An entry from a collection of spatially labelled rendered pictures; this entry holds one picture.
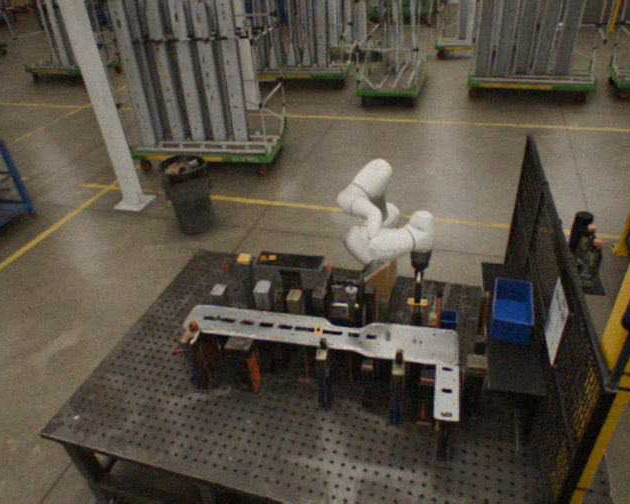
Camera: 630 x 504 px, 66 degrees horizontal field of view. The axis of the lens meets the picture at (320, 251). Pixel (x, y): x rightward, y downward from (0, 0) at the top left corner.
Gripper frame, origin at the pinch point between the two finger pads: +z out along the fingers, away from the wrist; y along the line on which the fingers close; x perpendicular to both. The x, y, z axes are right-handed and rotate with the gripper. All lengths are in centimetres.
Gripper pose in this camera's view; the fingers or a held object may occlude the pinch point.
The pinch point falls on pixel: (417, 294)
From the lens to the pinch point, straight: 218.5
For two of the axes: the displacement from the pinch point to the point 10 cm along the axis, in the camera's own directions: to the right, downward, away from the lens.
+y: -2.2, 5.8, -7.9
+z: 0.6, 8.1, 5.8
